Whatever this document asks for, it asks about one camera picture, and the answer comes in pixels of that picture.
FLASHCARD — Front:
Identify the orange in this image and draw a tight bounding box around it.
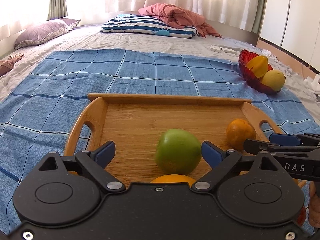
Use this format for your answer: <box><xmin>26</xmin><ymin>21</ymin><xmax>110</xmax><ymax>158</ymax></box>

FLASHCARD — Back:
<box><xmin>151</xmin><ymin>174</ymin><xmax>196</xmax><ymax>187</ymax></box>
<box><xmin>226</xmin><ymin>119</ymin><xmax>256</xmax><ymax>151</ymax></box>

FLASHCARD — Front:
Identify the large green apple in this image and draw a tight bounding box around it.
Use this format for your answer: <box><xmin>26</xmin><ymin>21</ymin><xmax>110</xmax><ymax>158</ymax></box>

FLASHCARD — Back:
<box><xmin>155</xmin><ymin>129</ymin><xmax>201</xmax><ymax>175</ymax></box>

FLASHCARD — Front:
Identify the red tomato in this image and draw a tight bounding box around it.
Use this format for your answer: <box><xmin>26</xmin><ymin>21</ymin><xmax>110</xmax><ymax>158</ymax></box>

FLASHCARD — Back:
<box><xmin>296</xmin><ymin>206</ymin><xmax>306</xmax><ymax>227</ymax></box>

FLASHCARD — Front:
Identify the person's right hand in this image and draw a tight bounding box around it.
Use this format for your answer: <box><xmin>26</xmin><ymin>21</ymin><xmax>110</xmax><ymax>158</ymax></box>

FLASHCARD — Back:
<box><xmin>309</xmin><ymin>181</ymin><xmax>320</xmax><ymax>228</ymax></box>

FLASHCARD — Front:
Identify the wooden serving tray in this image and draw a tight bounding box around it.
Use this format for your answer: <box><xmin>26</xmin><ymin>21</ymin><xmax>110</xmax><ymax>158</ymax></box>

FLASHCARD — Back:
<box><xmin>64</xmin><ymin>93</ymin><xmax>281</xmax><ymax>185</ymax></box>

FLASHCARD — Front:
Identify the yellow mango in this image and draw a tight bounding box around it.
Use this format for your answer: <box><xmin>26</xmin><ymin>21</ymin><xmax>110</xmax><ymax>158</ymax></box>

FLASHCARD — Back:
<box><xmin>260</xmin><ymin>69</ymin><xmax>286</xmax><ymax>92</ymax></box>

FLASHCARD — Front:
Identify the yellow starfruit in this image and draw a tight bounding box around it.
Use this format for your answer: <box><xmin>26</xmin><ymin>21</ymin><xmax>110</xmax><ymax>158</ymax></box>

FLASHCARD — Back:
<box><xmin>246</xmin><ymin>55</ymin><xmax>268</xmax><ymax>78</ymax></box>

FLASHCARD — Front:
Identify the blue checkered cloth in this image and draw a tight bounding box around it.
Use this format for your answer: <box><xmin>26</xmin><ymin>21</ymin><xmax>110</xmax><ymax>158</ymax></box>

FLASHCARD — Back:
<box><xmin>1</xmin><ymin>49</ymin><xmax>319</xmax><ymax>233</ymax></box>

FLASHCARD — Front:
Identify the red glass fruit bowl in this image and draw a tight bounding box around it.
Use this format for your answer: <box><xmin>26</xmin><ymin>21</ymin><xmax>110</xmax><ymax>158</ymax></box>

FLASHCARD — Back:
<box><xmin>238</xmin><ymin>49</ymin><xmax>278</xmax><ymax>95</ymax></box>

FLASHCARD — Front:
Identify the white box on bed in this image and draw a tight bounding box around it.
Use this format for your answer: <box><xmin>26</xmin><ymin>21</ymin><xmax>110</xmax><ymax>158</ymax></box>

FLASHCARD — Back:
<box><xmin>210</xmin><ymin>45</ymin><xmax>239</xmax><ymax>55</ymax></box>

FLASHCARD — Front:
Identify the right green drape curtain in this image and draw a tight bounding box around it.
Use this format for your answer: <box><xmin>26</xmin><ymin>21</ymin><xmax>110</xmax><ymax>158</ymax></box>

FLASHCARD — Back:
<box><xmin>252</xmin><ymin>0</ymin><xmax>267</xmax><ymax>34</ymax></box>

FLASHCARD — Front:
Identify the green drape curtain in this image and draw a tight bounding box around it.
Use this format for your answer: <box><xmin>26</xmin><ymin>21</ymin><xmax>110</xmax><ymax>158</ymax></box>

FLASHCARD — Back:
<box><xmin>48</xmin><ymin>0</ymin><xmax>68</xmax><ymax>20</ymax></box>
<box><xmin>252</xmin><ymin>0</ymin><xmax>267</xmax><ymax>34</ymax></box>

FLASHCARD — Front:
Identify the white wardrobe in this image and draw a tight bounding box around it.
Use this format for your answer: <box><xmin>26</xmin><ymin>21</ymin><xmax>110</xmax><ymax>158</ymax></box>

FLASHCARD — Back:
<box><xmin>260</xmin><ymin>0</ymin><xmax>319</xmax><ymax>70</ymax></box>

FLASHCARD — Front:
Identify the clothes pile at left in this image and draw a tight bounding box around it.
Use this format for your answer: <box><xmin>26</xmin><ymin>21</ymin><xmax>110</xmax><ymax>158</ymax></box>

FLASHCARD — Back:
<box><xmin>0</xmin><ymin>53</ymin><xmax>24</xmax><ymax>76</ymax></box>

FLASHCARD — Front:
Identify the purple pillow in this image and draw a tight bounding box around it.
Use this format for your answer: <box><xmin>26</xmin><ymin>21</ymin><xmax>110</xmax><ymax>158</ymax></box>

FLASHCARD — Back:
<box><xmin>14</xmin><ymin>18</ymin><xmax>81</xmax><ymax>49</ymax></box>

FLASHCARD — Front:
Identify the blue striped pillow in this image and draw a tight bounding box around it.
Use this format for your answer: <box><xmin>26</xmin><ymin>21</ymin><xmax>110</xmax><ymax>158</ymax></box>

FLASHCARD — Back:
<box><xmin>100</xmin><ymin>14</ymin><xmax>198</xmax><ymax>38</ymax></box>

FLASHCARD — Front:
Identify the pink blanket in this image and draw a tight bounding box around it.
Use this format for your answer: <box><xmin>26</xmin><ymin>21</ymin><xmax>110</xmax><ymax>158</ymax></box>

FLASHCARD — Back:
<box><xmin>138</xmin><ymin>3</ymin><xmax>221</xmax><ymax>37</ymax></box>

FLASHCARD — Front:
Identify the white charger cable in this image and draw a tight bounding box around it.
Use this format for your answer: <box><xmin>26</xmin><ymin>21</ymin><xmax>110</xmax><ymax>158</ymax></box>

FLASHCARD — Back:
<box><xmin>299</xmin><ymin>61</ymin><xmax>311</xmax><ymax>79</ymax></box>

